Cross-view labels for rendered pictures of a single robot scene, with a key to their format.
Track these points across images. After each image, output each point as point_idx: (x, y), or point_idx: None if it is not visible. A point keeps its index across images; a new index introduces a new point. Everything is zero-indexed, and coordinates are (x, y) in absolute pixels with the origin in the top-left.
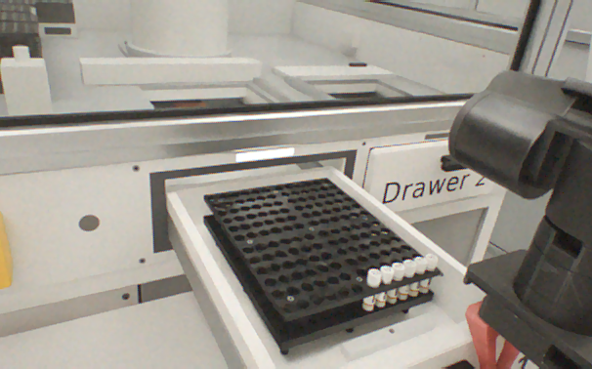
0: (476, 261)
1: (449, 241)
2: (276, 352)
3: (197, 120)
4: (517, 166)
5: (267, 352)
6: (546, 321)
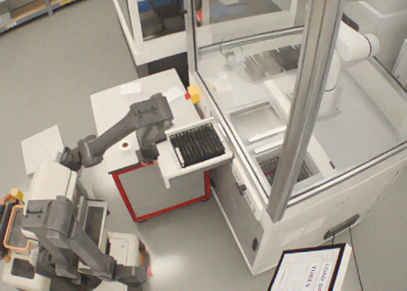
0: (262, 244)
1: (257, 223)
2: None
3: (214, 109)
4: None
5: None
6: None
